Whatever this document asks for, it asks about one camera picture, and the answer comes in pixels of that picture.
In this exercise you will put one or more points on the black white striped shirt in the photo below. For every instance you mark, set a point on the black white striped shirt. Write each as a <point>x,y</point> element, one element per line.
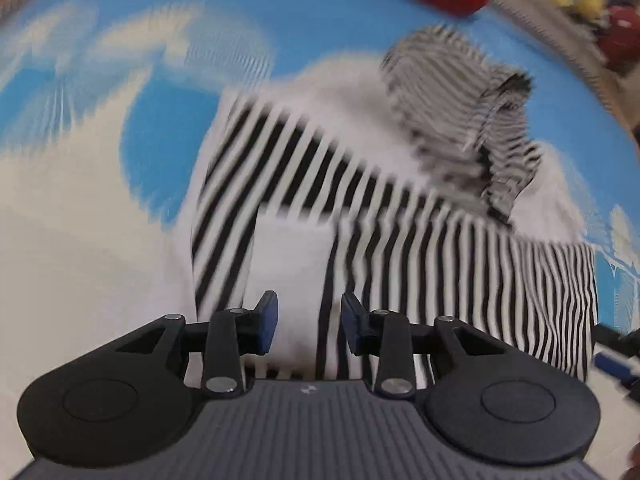
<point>400,240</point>

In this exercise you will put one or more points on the blue patterned bed mat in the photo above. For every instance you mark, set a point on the blue patterned bed mat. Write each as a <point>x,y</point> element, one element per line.
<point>165,110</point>

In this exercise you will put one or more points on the red round plush toy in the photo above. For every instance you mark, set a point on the red round plush toy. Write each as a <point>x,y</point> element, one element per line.
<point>625,35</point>

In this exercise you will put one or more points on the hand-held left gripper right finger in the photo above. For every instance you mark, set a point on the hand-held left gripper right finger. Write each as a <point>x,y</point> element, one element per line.
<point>351,322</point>

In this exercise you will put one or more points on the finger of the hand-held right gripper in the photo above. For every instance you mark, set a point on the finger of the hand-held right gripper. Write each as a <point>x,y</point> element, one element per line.
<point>609,364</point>

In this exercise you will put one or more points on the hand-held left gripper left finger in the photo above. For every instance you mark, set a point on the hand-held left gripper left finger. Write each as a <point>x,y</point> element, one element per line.
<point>266,322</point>

